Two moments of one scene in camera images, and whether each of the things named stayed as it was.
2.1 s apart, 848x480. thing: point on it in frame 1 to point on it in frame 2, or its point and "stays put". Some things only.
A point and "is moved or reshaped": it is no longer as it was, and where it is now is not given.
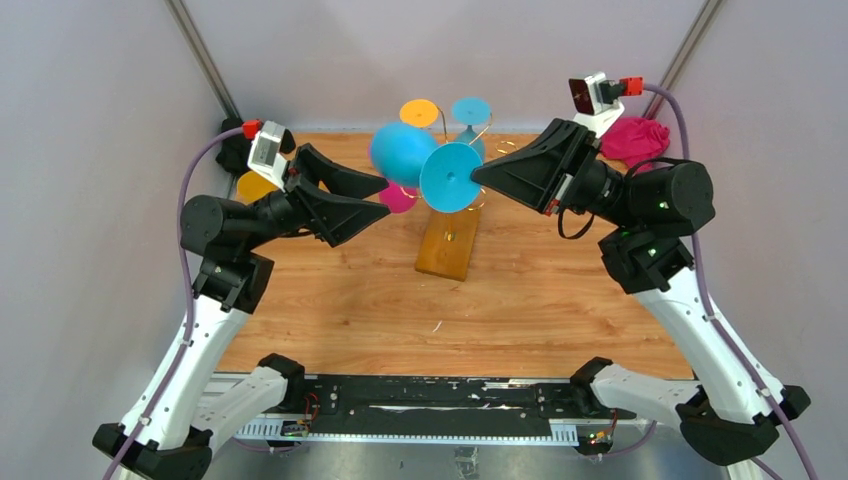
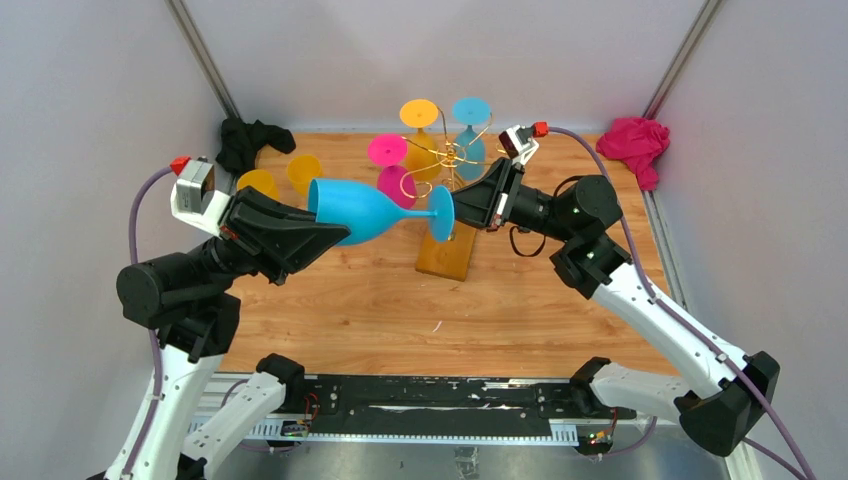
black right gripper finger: [543, 166] to [488, 189]
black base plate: [437, 405] stays put
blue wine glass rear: [472, 111] stays put
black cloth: [234, 149] stays put
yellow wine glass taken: [251, 187] stays put
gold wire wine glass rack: [448, 236] stays put
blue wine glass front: [408, 154] is moved or reshaped
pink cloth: [634, 139] stays put
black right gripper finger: [535, 178] to [479, 212]
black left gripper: [332, 217] to [288, 239]
